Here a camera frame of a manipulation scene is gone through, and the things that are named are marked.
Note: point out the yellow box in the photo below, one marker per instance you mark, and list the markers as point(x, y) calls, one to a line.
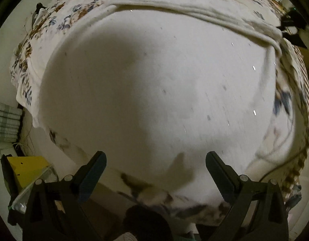
point(25, 169)

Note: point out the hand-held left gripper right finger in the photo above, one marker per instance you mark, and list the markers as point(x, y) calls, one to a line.
point(218, 173)

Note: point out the clear plastic container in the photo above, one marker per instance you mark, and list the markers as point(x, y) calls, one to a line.
point(48, 174)

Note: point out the floral bedsheet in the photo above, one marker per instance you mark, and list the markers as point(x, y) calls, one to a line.
point(298, 85)

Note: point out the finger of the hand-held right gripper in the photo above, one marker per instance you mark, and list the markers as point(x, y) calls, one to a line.
point(283, 22)

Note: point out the stack of pale folded cloths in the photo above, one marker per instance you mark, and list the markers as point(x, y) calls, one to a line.
point(6, 121)

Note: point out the white garment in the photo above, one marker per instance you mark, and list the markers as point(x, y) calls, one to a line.
point(154, 85)

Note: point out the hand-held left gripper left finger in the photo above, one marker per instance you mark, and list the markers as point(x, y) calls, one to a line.
point(93, 172)

